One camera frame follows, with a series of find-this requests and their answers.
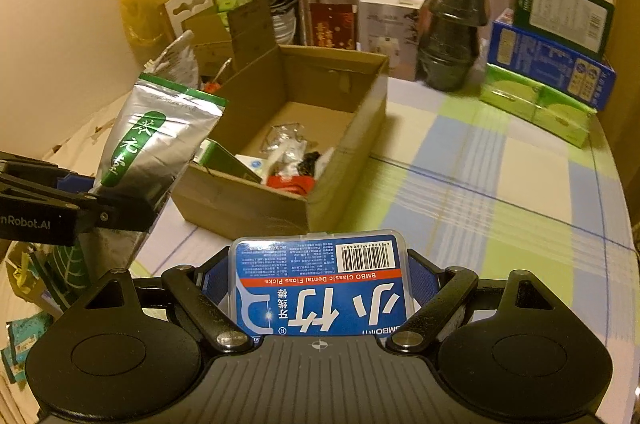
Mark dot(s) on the blue dental floss box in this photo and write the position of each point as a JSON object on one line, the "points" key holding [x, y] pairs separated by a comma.
{"points": [[320, 284]]}

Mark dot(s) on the green tissue pack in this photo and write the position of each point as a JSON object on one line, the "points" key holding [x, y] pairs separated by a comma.
{"points": [[510, 94], [565, 119]]}

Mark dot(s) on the silver green tea pouch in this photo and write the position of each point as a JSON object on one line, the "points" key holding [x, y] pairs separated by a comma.
{"points": [[155, 139]]}

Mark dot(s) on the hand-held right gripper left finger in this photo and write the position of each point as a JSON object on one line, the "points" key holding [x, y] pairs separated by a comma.
{"points": [[220, 274]]}

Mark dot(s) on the brown carton with open flaps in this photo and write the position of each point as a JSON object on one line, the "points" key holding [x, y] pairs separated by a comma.
{"points": [[235, 39]]}

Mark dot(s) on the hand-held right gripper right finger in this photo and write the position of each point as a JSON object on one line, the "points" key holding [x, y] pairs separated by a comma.
{"points": [[422, 276]]}

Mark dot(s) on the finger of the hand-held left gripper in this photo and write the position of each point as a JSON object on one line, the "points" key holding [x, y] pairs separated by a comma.
{"points": [[125, 214], [75, 184]]}

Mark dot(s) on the white cardboard cutout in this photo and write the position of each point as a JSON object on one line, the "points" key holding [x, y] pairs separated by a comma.
{"points": [[187, 7]]}

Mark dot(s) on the black white striped bag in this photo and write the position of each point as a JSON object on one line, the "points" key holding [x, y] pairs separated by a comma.
{"points": [[282, 17]]}

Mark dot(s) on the green white medicine box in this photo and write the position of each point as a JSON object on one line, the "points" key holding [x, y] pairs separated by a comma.
{"points": [[222, 159]]}

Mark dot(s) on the pink white box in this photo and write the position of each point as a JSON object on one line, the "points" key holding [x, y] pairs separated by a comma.
{"points": [[505, 17]]}

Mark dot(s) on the dark red gift box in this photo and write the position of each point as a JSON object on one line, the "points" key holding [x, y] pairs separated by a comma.
{"points": [[332, 27]]}

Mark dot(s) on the teal packet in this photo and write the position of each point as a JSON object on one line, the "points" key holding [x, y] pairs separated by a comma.
{"points": [[25, 339]]}

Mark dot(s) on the white medicine box blue print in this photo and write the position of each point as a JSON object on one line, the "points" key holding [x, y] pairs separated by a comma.
{"points": [[252, 167]]}

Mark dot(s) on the white humidifier box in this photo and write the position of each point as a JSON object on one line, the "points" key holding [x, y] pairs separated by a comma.
{"points": [[390, 34]]}

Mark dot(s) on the large blue carton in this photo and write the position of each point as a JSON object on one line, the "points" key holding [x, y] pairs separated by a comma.
{"points": [[545, 64]]}

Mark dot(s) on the crumpled silver foil bag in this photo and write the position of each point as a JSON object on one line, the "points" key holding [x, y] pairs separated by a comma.
{"points": [[175, 59]]}

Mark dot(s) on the dark green carton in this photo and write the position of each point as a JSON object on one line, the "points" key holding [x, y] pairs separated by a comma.
{"points": [[565, 14]]}

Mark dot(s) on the stacked dark plastic pots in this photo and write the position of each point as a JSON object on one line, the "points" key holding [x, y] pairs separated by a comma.
{"points": [[450, 39]]}

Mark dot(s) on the small red packet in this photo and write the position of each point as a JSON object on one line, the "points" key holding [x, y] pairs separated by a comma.
{"points": [[287, 184]]}

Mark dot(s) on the plaid cloth desktop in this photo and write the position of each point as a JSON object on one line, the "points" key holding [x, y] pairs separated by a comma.
{"points": [[475, 184]]}

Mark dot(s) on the brown cardboard box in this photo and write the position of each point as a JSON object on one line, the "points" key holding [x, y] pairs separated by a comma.
{"points": [[260, 209]]}

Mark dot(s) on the yellow plastic bag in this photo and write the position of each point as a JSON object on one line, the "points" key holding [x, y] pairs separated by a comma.
{"points": [[147, 4]]}

